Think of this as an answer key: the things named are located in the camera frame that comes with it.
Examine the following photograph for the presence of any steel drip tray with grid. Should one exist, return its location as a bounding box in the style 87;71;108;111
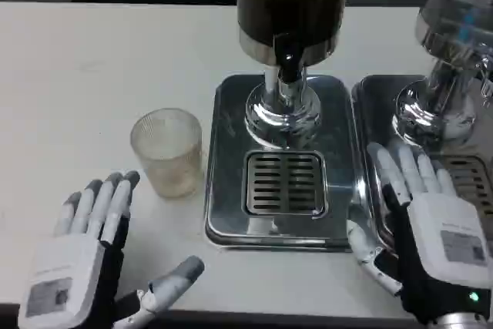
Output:
204;73;365;251
350;74;493;253

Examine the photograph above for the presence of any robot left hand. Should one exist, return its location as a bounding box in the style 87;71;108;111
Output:
17;170;206;329

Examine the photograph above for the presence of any dark-filled drink dispenser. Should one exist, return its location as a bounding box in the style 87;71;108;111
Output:
236;0;350;149

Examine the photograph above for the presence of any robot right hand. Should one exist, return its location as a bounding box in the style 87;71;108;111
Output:
346;143;493;324

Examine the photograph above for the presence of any clear ribbed glass cup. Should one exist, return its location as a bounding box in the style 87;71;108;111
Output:
129;109;204;200

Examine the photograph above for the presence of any black dispenser tap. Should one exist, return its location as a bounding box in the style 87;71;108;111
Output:
273;34;306;84

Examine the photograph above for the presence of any clear empty drink dispenser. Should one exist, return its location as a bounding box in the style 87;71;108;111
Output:
391;0;493;151

